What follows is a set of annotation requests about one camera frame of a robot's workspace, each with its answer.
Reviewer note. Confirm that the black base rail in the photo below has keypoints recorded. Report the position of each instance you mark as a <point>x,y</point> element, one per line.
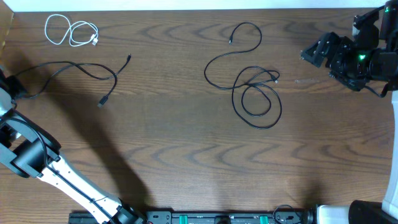
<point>163,217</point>

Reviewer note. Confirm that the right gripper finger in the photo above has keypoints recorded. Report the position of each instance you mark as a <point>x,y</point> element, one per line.
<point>324,47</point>
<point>315,59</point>

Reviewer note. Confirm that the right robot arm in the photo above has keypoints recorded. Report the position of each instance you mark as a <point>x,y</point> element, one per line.
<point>371,55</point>

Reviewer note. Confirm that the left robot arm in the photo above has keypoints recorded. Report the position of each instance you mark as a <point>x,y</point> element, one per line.
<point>30,151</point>

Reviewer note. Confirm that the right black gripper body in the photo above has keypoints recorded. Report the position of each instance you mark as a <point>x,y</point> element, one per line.
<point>352,66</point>

